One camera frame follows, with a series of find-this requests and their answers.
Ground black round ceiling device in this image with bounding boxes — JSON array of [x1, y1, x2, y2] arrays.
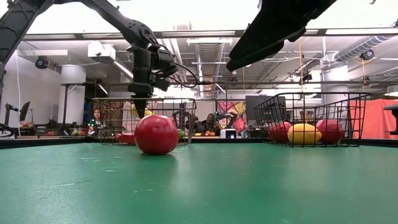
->
[[34, 55, 50, 70], [359, 49, 376, 62]]

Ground toy lemon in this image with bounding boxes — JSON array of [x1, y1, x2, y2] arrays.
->
[[287, 123, 323, 146]]

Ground red tomato with green stem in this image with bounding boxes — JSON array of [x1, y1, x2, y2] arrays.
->
[[268, 121, 294, 144]]

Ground yellow-orange extension cord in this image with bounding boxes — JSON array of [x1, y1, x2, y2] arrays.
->
[[297, 42, 308, 124]]

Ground white round column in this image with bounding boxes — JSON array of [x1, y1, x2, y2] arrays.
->
[[58, 64, 87, 125]]

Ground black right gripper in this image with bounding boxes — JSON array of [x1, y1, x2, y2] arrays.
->
[[226, 0, 338, 72]]

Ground colourful patterned cloth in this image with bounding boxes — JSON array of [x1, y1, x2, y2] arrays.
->
[[216, 101, 249, 138]]

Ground green table mat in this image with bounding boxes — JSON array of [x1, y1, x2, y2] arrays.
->
[[0, 142, 398, 224]]

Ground white ceiling unit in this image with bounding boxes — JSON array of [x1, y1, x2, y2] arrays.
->
[[87, 41, 117, 65]]

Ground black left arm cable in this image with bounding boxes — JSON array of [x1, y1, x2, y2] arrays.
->
[[154, 62, 198, 89]]

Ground person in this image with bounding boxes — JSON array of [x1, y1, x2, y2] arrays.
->
[[198, 113, 219, 137], [89, 107, 104, 133]]

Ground dark flat panel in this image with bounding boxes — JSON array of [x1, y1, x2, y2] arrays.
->
[[245, 95, 287, 129]]

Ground bright red toy apple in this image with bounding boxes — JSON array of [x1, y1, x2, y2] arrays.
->
[[315, 119, 346, 145]]

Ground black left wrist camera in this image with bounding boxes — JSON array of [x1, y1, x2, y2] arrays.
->
[[155, 49, 178, 78]]

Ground black stool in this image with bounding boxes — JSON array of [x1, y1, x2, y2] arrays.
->
[[383, 103, 398, 136]]

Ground silver ventilation duct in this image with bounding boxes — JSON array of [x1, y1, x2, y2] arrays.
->
[[333, 34, 398, 63]]

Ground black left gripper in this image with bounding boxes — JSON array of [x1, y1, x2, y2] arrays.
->
[[126, 43, 170, 119]]

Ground small white box device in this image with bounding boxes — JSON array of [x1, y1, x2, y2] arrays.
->
[[220, 128, 238, 139]]

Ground bronze wire basket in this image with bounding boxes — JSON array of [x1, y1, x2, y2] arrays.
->
[[92, 97, 198, 146]]

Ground red toy chili pepper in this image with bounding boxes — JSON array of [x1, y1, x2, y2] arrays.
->
[[114, 133, 136, 145]]

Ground black tilted monitor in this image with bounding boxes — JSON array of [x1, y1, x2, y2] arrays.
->
[[19, 101, 32, 123]]

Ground dark red toy apple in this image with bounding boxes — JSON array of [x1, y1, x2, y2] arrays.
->
[[134, 114, 180, 156]]

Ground black wire basket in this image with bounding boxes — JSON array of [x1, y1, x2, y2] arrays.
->
[[252, 91, 373, 148]]

